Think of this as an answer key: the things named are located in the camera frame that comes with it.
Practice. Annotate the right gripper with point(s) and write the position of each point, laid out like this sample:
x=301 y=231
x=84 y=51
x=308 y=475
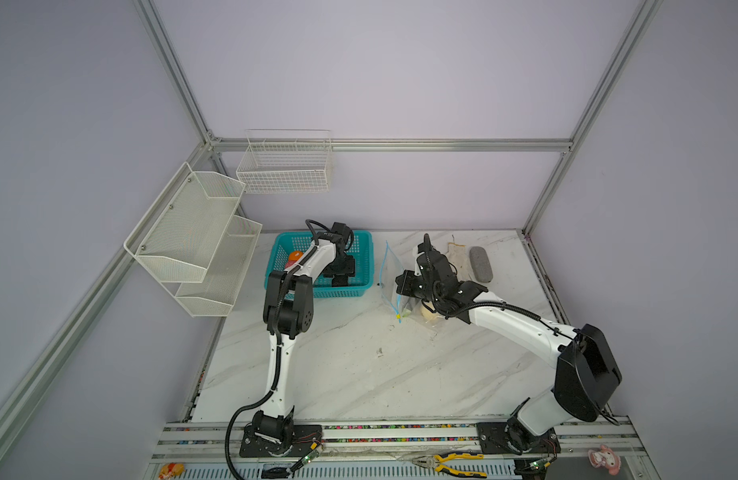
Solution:
x=402 y=285

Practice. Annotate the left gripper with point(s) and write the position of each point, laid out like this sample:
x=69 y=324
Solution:
x=349 y=269

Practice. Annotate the clear zip bag blue zipper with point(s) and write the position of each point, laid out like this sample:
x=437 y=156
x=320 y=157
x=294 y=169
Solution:
x=400 y=290

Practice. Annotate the cream toy pear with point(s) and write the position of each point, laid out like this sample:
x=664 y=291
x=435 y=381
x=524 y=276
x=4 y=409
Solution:
x=427 y=315

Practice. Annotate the orange toy fruit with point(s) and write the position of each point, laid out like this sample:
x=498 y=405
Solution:
x=293 y=258

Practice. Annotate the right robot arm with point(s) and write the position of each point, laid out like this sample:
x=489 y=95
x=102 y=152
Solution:
x=586 y=374

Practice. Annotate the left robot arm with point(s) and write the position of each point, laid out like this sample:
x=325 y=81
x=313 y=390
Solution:
x=288 y=311

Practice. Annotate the white work glove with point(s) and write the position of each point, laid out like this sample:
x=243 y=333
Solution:
x=458 y=255

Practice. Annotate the teal plastic basket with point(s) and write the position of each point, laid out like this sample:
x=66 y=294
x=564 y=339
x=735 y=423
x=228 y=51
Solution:
x=362 y=250

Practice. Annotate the grey oval stone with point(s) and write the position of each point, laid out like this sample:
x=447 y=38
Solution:
x=482 y=270

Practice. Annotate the white mesh shelf lower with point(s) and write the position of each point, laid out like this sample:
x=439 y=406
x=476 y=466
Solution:
x=216 y=295

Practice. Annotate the white mesh shelf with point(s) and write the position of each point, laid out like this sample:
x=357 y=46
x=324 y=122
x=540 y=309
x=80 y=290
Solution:
x=176 y=240
x=216 y=295

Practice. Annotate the white mesh shelf upper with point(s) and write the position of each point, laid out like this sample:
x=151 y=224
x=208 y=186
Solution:
x=176 y=240

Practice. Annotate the pink toy figure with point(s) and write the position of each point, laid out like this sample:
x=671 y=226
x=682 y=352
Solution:
x=604 y=457

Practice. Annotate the yellow toy figure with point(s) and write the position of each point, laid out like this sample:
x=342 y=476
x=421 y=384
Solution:
x=171 y=471

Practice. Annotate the white wire basket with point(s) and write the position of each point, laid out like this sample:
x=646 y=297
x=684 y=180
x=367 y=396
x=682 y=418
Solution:
x=286 y=161

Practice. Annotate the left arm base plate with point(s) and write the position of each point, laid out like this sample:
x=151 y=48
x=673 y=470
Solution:
x=297 y=443

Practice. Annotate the yellow handled pliers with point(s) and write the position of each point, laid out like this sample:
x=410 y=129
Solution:
x=441 y=463

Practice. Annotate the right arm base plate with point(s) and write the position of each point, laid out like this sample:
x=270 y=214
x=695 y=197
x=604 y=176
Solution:
x=512 y=438

